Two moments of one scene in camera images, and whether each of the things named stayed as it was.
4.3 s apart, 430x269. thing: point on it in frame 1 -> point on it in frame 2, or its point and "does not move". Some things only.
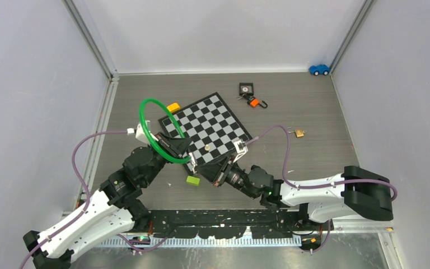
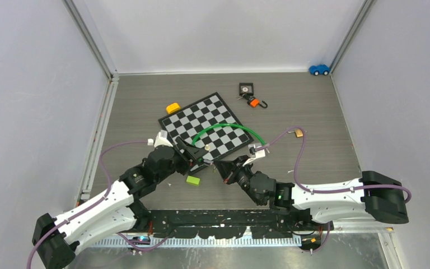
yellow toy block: x=173 y=107 does not move
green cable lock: x=141 y=107 -> x=196 y=134
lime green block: x=192 y=181 does not move
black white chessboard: x=213 y=128 does not move
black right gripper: x=214 y=172 -> x=229 y=170
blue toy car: x=319 y=69 does not move
